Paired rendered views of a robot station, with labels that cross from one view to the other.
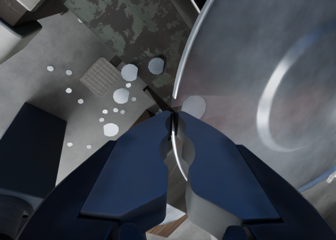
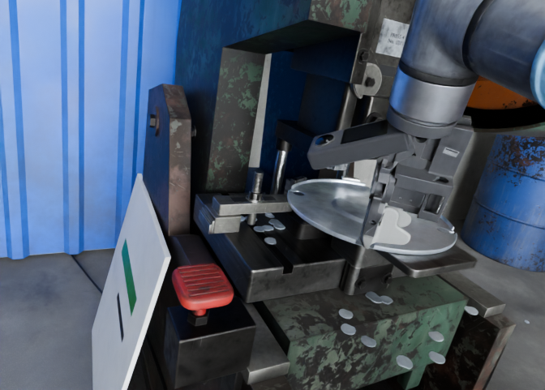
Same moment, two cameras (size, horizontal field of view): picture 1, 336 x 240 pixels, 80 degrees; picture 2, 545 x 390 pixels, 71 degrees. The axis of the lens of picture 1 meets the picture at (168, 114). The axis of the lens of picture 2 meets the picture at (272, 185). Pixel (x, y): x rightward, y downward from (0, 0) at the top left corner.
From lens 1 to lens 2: 0.47 m
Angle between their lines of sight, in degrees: 63
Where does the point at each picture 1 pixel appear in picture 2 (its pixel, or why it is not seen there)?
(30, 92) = not seen: outside the picture
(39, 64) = not seen: outside the picture
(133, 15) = (306, 313)
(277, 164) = (416, 226)
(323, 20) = (331, 207)
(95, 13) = (300, 329)
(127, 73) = (349, 330)
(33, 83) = not seen: outside the picture
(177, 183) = (419, 259)
